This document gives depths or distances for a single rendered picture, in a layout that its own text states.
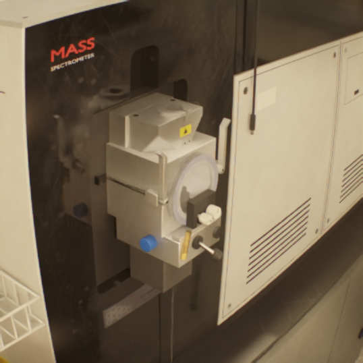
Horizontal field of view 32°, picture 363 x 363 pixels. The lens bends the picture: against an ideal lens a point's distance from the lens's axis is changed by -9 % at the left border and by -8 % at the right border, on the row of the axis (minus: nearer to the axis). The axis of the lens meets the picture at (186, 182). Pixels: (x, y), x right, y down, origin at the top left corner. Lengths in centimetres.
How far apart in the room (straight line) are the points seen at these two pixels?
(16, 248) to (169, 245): 19
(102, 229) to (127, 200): 6
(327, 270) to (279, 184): 37
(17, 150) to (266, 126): 51
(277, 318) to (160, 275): 53
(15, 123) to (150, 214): 21
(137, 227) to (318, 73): 56
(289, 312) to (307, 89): 46
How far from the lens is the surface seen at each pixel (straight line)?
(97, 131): 80
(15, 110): 70
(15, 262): 82
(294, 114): 119
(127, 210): 82
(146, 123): 77
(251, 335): 131
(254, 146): 109
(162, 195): 76
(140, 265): 89
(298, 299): 142
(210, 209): 81
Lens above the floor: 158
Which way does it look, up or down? 27 degrees down
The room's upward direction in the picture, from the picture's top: 2 degrees clockwise
